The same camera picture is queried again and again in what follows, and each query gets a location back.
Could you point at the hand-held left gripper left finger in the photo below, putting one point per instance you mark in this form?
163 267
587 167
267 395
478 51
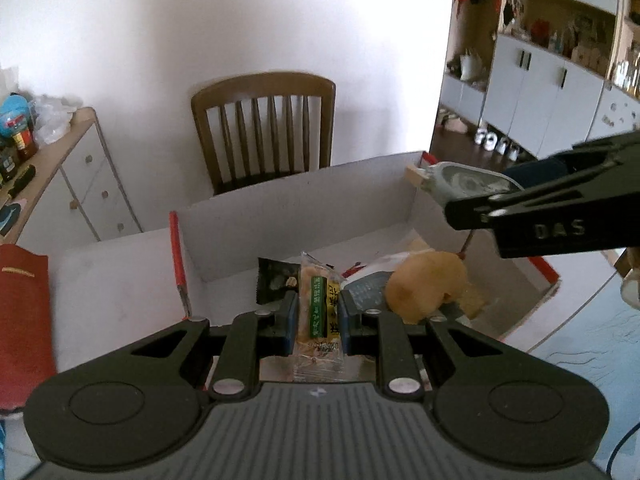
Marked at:
285 325

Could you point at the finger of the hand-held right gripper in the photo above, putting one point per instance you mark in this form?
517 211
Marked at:
540 172
475 215

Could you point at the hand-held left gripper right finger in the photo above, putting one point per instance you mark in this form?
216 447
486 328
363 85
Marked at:
351 325

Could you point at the dark grey packet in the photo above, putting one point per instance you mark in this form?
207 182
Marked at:
367 295

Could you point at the clear snack packet green label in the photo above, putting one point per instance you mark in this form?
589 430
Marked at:
320 310

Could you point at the black snack packet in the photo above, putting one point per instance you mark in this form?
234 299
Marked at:
275 280

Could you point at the yellow plush toy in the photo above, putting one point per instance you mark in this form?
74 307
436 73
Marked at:
425 285

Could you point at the red cardboard box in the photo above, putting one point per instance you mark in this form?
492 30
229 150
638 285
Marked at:
300 200

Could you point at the person's right hand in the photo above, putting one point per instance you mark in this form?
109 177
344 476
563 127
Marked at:
632 280

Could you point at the white shoe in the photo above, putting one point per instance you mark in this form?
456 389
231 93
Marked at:
507 149
484 139

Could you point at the white fridge with magnets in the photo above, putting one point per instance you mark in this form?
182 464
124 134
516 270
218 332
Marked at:
612 115

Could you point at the pale slippers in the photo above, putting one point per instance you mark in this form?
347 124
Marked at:
452 122

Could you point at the white bag in cabinet niche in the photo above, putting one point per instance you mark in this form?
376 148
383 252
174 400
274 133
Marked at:
472 67

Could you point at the brown wooden slat chair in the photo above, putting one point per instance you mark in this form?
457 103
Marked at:
265 130

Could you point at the white wooden sideboard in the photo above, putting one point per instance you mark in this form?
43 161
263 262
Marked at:
85 175

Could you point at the red paper bag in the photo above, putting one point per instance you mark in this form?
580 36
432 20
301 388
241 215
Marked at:
25 320

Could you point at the black yellow screwdriver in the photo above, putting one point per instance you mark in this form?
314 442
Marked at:
21 180

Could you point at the clear crumpled plastic bag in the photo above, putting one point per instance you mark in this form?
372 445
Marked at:
55 120

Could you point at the red label jar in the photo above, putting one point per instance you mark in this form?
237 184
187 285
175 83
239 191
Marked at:
25 145

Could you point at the dark glass jar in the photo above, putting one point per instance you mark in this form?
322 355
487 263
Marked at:
9 165

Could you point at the white wall cabinet unit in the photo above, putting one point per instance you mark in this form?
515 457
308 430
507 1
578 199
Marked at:
540 85

